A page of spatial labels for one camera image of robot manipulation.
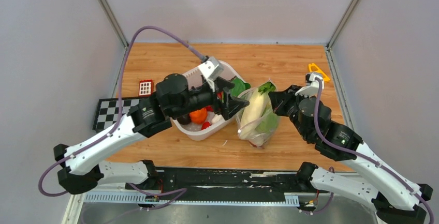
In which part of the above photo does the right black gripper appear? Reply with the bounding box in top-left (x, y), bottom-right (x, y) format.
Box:
top-left (268, 84), bottom-right (311, 141)

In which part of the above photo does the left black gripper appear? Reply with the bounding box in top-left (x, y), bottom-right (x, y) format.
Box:
top-left (172, 77), bottom-right (251, 121)

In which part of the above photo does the green toy cabbage head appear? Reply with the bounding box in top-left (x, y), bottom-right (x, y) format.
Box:
top-left (255, 109), bottom-right (279, 135)

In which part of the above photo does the long white toy radish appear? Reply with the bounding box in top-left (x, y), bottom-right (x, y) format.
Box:
top-left (239, 89), bottom-right (269, 140)

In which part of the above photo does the white plastic basket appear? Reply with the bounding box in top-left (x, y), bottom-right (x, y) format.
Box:
top-left (172, 61), bottom-right (246, 141)

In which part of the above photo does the clear pink zip bag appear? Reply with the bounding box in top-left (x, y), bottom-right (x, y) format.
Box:
top-left (236, 80), bottom-right (280, 148)

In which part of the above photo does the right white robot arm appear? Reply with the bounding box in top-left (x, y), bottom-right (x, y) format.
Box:
top-left (269, 85), bottom-right (435, 223)

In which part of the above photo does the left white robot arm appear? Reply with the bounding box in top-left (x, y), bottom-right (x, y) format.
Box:
top-left (54, 74), bottom-right (250, 195)

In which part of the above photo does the green toy bok choy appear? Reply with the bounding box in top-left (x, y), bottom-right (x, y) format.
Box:
top-left (230, 77), bottom-right (251, 97)

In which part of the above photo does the green toy leaf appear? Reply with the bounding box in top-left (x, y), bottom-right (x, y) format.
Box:
top-left (257, 81), bottom-right (276, 95)

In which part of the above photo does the long red toy pepper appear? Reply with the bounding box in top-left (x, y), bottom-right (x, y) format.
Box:
top-left (205, 106), bottom-right (215, 112)

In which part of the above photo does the orange toy pumpkin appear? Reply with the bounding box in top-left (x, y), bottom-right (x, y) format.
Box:
top-left (189, 108), bottom-right (208, 125)

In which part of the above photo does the dark toy avocado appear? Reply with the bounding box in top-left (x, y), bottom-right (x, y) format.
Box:
top-left (177, 114), bottom-right (192, 125)

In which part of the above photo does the red white grid block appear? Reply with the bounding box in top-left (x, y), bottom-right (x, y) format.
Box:
top-left (138, 79), bottom-right (154, 97)

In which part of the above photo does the black white checkerboard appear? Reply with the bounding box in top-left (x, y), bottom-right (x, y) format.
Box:
top-left (92, 97), bottom-right (141, 132)

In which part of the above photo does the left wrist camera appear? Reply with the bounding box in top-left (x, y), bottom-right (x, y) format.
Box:
top-left (197, 56), bottom-right (224, 92)

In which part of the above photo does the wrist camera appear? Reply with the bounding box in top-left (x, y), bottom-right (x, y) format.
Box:
top-left (197, 56), bottom-right (224, 92)
top-left (295, 72), bottom-right (324, 97)

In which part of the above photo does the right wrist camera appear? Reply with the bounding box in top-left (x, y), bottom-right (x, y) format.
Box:
top-left (295, 72), bottom-right (324, 97)

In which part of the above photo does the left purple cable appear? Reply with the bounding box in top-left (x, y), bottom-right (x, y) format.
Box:
top-left (37, 26), bottom-right (208, 198)

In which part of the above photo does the yellow plastic triangle frame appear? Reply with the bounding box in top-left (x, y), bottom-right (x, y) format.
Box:
top-left (308, 63), bottom-right (331, 82)

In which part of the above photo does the white slotted cable duct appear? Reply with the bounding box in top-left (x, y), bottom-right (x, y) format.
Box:
top-left (84, 191), bottom-right (300, 207)

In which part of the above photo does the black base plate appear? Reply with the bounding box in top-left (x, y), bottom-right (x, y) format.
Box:
top-left (137, 167), bottom-right (317, 203)

